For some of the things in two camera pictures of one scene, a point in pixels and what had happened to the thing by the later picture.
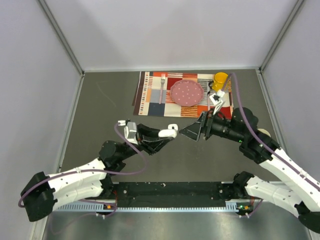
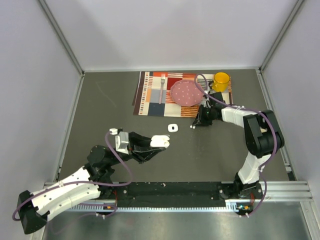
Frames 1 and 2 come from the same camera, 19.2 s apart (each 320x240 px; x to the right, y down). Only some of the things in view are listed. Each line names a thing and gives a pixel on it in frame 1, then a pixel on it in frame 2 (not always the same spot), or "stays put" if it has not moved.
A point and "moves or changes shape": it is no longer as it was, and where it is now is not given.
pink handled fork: (163, 79) stays put
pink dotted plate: (187, 93) stays put
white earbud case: (173, 126) moves or changes shape
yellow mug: (219, 81) stays put
